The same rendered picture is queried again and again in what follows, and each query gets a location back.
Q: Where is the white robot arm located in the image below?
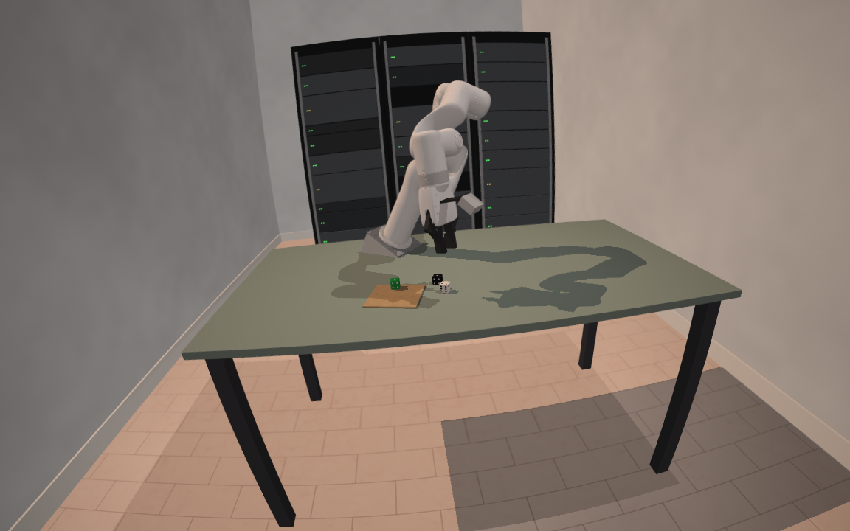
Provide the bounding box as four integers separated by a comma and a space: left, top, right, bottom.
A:
379, 80, 491, 249

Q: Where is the tan mat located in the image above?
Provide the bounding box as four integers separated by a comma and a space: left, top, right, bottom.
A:
363, 285, 425, 308

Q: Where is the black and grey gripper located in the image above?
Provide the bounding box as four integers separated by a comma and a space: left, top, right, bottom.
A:
419, 181, 459, 254

